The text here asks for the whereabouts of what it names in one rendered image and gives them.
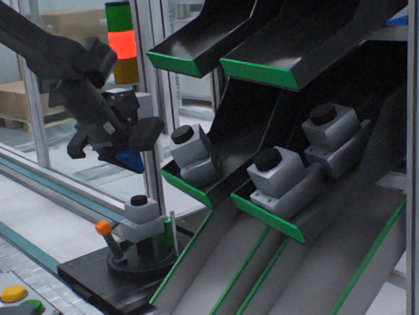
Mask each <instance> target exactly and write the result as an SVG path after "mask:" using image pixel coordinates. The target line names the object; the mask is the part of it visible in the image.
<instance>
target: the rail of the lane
mask: <svg viewBox="0 0 419 315"><path fill-rule="evenodd" d="M7 271H12V272H13V273H14V275H15V276H17V277H18V278H19V279H21V280H22V281H23V282H24V283H26V284H27V285H28V286H29V287H31V289H33V290H34V291H35V292H36V293H39V294H40V296H41V297H43V298H44V299H45V300H46V301H47V302H48V303H49V304H50V305H52V306H53V307H54V308H55V309H57V310H58V311H59V312H60V315H105V314H103V313H102V312H101V311H99V310H98V309H97V308H95V307H93V306H92V305H94V298H93V295H91V294H89V293H88V292H87V291H85V290H84V289H83V288H81V287H80V286H78V285H77V284H74V285H71V288H72V289H69V288H68V287H67V286H66V285H64V284H63V283H61V282H60V281H59V280H58V279H56V277H55V276H52V275H51V274H50V273H49V272H47V271H46V270H44V269H43V268H41V267H40V266H39V265H38V264H36V263H34V262H33V261H32V260H31V259H29V258H28V257H26V255H24V254H23V253H22V252H21V251H19V250H18V249H16V248H14V247H13V246H12V245H11V244H9V243H8V242H6V241H5V240H4V239H3V238H1V237H0V274H3V273H4V272H7Z"/></svg>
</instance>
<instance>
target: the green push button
mask: <svg viewBox="0 0 419 315"><path fill-rule="evenodd" d="M26 304H32V305H34V309H35V313H36V315H37V314H38V313H40V312H41V311H42V310H43V308H44V307H43V303H42V301H40V300H27V301H24V302H22V303H20V304H19V305H26Z"/></svg>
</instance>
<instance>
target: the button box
mask: <svg viewBox="0 0 419 315"><path fill-rule="evenodd" d="M12 285H22V286H24V287H25V290H26V295H25V296H24V297H23V298H22V299H19V300H16V301H12V302H6V301H3V300H2V299H1V291H2V290H3V289H5V288H7V287H9V286H12ZM27 300H40V301H42V303H43V307H44V308H43V310H42V311H41V312H40V313H38V314H37V315H60V312H59V311H58V310H57V309H55V308H54V307H53V306H52V305H50V304H49V303H48V302H47V301H46V300H45V299H44V298H43V297H41V296H40V294H39V293H36V292H35V291H34V290H33V289H31V287H29V286H28V285H27V284H26V283H24V282H23V281H22V280H21V279H19V278H18V277H17V276H15V275H14V273H13V272H12V271H7V272H4V273H3V274H0V307H10V306H18V305H19V304H20V303H22V302H24V301H27Z"/></svg>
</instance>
